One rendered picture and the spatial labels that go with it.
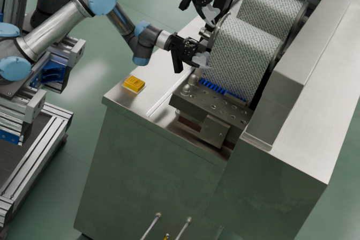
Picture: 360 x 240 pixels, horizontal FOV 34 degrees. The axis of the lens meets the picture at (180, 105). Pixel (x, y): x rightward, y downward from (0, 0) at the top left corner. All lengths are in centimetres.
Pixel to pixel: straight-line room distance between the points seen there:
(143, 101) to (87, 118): 131
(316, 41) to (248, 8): 95
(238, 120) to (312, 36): 75
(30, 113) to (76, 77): 158
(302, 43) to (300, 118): 23
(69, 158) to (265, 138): 206
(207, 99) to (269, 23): 44
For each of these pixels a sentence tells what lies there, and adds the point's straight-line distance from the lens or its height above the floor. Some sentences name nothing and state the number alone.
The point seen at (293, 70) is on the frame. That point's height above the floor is 165.
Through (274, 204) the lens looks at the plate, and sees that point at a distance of 159.
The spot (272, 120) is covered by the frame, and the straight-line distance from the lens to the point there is 147.
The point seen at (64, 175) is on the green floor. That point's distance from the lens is 331.
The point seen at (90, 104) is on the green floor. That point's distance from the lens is 384.
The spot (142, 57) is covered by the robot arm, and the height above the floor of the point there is 101.
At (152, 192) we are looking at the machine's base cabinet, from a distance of 254.
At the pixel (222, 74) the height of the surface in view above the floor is 109.
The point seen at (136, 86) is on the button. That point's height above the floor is 92.
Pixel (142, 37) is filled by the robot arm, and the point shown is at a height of 110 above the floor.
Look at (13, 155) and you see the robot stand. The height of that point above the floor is 21.
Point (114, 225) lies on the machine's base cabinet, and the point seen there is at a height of 26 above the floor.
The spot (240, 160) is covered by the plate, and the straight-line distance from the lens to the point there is 155.
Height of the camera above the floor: 231
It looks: 34 degrees down
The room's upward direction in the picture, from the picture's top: 21 degrees clockwise
